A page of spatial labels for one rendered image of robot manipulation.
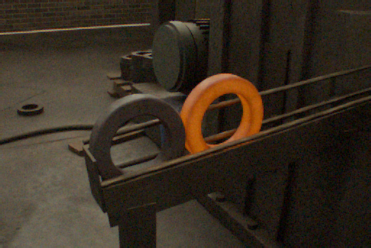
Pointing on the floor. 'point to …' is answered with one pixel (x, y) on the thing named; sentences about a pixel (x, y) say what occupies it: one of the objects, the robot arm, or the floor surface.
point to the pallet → (132, 72)
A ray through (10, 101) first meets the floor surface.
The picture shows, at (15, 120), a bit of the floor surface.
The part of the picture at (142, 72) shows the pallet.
